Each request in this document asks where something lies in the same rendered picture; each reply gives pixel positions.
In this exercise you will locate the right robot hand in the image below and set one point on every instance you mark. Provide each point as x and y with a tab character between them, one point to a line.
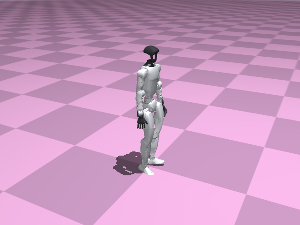
141	121

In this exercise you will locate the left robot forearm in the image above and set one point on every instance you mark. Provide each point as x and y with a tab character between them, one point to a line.
159	94

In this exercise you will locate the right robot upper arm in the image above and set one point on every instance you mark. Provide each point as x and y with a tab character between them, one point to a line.
141	75

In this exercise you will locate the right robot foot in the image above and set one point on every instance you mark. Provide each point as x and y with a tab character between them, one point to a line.
146	170

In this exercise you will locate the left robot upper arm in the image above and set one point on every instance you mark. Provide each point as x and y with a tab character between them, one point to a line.
159	83

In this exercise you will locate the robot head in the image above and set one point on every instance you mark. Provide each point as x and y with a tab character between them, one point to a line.
151	50

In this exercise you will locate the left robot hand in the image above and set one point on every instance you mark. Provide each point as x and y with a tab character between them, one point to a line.
165	110

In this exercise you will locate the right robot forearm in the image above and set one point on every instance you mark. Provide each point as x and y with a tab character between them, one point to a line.
139	104

